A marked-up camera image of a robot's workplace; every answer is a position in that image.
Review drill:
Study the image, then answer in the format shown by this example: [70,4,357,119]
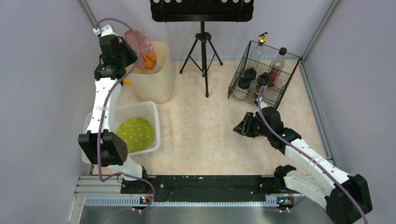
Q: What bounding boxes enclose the pink polka dot plate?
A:
[124,29,157,70]

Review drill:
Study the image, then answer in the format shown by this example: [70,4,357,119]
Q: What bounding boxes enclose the small pepper shaker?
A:
[254,84,262,98]

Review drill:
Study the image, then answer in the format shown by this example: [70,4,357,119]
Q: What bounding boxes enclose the shiny black-lid spice jar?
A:
[257,72,269,86]

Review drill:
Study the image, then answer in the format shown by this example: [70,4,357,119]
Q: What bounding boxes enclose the black-lid jar white beads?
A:
[237,77,251,90]

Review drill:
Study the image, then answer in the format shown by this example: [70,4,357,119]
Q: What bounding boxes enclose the black-lid clear jar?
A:
[243,67,257,81]

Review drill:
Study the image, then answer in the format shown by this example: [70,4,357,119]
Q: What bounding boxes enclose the tall sauce bottle black cap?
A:
[268,47,287,87]

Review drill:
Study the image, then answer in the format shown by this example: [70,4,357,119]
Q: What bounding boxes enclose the glass bottle gold stopper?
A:
[251,32,268,62]

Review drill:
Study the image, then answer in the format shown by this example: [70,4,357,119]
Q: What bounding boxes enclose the white plastic perforated basket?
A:
[81,101,162,164]

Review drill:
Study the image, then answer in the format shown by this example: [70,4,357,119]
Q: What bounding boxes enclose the green polka dot plate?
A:
[116,117,154,153]

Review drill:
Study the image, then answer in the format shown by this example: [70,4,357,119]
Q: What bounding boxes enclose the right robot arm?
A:
[233,107,373,224]

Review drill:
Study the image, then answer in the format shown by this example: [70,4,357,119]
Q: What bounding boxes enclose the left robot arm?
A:
[78,34,153,188]

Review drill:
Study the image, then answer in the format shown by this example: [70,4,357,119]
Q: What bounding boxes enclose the colourful toy blocks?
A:
[123,78,132,85]

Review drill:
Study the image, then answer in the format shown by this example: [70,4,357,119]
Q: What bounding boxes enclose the toy fried chicken piece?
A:
[147,51,157,62]

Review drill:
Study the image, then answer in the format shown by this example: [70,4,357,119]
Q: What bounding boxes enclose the cream plastic waste bin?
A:
[127,42,175,103]

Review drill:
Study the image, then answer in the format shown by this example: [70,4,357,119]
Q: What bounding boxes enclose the black tripod music stand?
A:
[150,0,254,97]

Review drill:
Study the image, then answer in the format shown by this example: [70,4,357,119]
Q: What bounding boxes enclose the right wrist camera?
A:
[254,100,269,117]

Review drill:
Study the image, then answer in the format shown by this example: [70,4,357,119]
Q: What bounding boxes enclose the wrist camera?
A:
[254,100,269,117]
[92,24,119,37]

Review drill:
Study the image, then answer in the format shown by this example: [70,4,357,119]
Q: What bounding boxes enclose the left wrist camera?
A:
[92,24,119,37]

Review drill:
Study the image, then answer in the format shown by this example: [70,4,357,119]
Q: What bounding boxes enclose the black wire basket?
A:
[227,41,301,108]

